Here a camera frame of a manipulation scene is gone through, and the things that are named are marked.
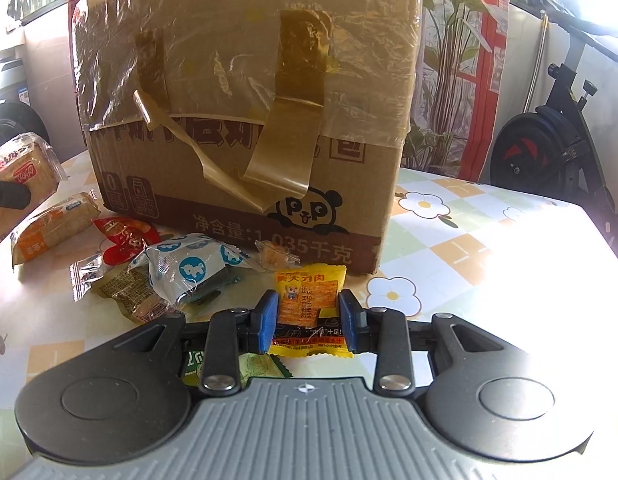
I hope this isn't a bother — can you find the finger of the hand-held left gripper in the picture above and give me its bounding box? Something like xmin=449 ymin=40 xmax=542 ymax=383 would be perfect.
xmin=0 ymin=180 xmax=32 ymax=209

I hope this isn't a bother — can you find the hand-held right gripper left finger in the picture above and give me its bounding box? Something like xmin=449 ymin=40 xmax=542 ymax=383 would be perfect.
xmin=104 ymin=292 xmax=280 ymax=395

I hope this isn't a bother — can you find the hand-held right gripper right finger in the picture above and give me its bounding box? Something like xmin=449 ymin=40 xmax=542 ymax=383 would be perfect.
xmin=338 ymin=291 xmax=527 ymax=393

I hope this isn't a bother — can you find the green snack packet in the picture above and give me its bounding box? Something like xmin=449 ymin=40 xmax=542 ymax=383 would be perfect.
xmin=181 ymin=349 xmax=293 ymax=392

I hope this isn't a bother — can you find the orange bread packet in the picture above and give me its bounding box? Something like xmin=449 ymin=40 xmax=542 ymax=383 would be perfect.
xmin=10 ymin=191 xmax=102 ymax=267

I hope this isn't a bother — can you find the yellow snack packet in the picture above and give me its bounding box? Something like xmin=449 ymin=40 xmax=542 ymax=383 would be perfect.
xmin=268 ymin=262 xmax=355 ymax=359

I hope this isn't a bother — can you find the blue and white snack packet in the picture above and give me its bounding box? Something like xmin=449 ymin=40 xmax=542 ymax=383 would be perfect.
xmin=132 ymin=234 xmax=251 ymax=307

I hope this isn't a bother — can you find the olive brown snack packet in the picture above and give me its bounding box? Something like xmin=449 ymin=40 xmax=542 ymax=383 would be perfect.
xmin=89 ymin=260 xmax=186 ymax=324

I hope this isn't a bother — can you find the plastic-wrapped cardboard box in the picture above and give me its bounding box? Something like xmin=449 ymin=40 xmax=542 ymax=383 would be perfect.
xmin=69 ymin=0 xmax=431 ymax=277

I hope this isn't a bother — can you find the toast bread packet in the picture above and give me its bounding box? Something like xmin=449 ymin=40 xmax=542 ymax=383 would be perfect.
xmin=0 ymin=131 xmax=66 ymax=251

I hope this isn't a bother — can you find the small clear wrapped candy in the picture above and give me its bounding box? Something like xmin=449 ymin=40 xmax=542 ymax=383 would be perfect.
xmin=254 ymin=240 xmax=301 ymax=274

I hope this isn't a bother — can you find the white washing machine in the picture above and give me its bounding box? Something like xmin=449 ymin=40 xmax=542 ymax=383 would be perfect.
xmin=0 ymin=57 xmax=52 ymax=158

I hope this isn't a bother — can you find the small clear wrapped snack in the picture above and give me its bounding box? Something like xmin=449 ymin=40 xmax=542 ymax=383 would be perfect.
xmin=69 ymin=254 xmax=106 ymax=302

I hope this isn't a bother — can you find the red snack packet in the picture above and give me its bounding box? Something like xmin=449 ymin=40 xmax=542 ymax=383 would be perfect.
xmin=92 ymin=216 xmax=161 ymax=266

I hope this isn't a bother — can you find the black exercise bike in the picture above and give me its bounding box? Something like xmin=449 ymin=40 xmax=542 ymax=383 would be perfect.
xmin=489 ymin=0 xmax=618 ymax=261

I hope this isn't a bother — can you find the metal hose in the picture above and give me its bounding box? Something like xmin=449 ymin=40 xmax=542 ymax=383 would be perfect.
xmin=521 ymin=10 xmax=550 ymax=113

